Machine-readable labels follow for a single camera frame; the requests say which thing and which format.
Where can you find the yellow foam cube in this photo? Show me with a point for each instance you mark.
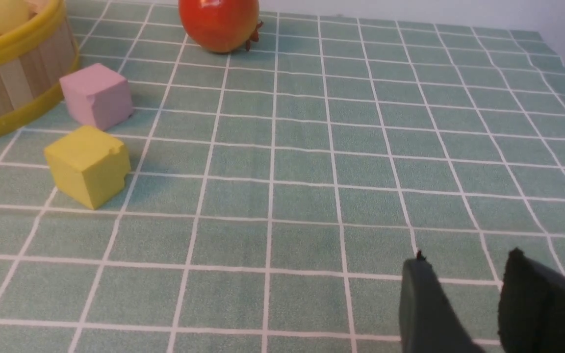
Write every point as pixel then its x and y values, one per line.
pixel 88 165

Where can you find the yellow bamboo steamer tray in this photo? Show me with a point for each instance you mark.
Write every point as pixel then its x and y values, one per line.
pixel 33 58

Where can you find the red pomegranate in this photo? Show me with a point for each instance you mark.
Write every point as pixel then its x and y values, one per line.
pixel 221 26

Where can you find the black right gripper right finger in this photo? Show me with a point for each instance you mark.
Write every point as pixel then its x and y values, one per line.
pixel 531 309

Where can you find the pink foam cube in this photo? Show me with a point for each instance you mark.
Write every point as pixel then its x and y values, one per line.
pixel 97 96

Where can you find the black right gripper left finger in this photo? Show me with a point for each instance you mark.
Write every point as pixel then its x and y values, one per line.
pixel 427 321

